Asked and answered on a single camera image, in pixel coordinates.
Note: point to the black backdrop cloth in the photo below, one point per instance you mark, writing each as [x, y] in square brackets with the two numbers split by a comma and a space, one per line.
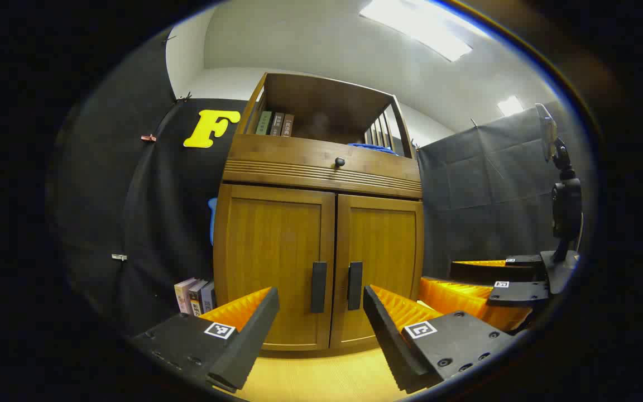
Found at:
[132, 195]

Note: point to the lilac standing book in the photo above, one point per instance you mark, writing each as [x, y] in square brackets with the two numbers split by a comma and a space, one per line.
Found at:
[208, 297]

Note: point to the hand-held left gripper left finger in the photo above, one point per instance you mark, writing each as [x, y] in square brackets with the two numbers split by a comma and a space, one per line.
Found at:
[254, 335]

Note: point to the red clip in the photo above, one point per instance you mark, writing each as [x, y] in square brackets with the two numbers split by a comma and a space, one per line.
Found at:
[148, 137]

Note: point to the small ceiling light panel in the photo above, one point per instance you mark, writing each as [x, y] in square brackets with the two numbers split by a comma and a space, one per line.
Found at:
[510, 106]

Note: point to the black drawer knob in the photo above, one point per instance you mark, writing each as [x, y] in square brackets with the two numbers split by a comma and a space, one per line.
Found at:
[340, 162]

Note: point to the green book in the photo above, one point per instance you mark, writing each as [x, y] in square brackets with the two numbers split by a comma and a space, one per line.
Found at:
[263, 123]

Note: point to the large ceiling light panel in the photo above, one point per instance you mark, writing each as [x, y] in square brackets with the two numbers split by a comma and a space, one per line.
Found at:
[416, 25]

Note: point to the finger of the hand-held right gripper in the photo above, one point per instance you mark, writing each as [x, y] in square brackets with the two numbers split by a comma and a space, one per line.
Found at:
[489, 272]
[517, 293]

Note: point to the wooden cabinet drawer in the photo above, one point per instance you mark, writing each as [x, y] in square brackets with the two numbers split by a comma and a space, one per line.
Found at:
[288, 159]

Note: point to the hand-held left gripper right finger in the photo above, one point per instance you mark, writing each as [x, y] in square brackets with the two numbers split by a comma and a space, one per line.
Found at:
[388, 340]

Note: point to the wooden shoe cabinet door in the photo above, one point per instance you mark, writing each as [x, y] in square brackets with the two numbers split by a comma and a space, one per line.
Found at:
[383, 251]
[271, 251]

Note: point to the wooden double-door shoe cabinet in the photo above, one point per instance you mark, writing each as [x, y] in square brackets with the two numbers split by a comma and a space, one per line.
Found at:
[277, 156]

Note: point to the blue cloth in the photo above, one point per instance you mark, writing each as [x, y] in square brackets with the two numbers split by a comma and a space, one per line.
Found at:
[374, 148]

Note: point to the pink standing book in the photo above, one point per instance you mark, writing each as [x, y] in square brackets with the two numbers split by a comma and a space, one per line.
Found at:
[183, 296]

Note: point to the dark orange-label standing book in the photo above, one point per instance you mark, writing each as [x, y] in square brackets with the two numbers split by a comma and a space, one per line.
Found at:
[196, 298]

